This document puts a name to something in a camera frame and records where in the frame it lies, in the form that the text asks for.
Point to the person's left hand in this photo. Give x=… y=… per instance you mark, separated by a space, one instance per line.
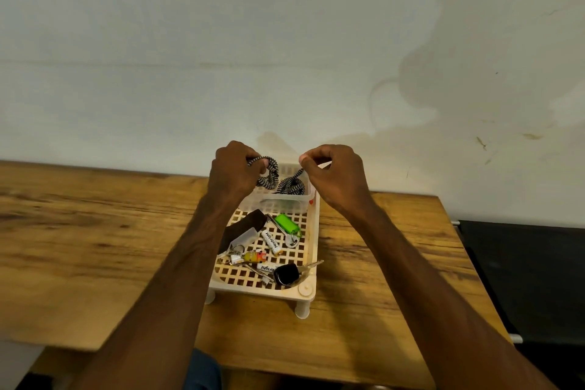
x=236 y=175

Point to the person's right hand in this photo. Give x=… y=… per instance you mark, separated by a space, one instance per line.
x=340 y=177

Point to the black white patterned shoelace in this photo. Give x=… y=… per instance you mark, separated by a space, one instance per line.
x=268 y=171
x=293 y=187

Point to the small green object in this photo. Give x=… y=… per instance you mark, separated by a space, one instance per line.
x=287 y=223

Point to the small black white object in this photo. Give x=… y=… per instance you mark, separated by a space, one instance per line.
x=286 y=274

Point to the person's left forearm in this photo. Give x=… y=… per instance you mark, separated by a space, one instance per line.
x=155 y=312

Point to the person's right forearm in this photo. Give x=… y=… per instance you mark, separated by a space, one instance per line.
x=439 y=312

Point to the person's blue shorts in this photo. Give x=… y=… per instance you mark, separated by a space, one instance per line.
x=203 y=371

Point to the small white plastic basket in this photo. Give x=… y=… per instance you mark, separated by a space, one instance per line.
x=279 y=204

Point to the large white plastic tray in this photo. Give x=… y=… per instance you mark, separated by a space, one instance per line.
x=309 y=248

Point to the low wooden table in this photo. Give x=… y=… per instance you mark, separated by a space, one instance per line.
x=82 y=239

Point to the black shoe rack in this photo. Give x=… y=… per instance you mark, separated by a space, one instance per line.
x=530 y=285

